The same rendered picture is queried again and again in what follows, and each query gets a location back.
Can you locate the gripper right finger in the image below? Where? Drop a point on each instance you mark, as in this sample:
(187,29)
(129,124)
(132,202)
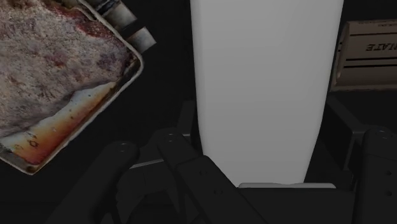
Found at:
(377,173)

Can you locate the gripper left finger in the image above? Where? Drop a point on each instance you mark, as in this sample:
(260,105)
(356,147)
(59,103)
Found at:
(198,180)

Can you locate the white tapered cylinder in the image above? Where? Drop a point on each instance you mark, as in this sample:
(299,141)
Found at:
(260,93)

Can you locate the beige cardboard box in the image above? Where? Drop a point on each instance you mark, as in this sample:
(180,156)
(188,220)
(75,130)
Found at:
(369,62)

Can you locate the rusty metal tray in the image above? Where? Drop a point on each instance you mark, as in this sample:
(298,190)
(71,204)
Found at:
(62,130)

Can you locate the grey tube with black bands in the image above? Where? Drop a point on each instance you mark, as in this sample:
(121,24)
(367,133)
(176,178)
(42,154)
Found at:
(141,39)

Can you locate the raw meat slab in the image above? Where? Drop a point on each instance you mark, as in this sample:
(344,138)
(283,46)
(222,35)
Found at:
(46,62)

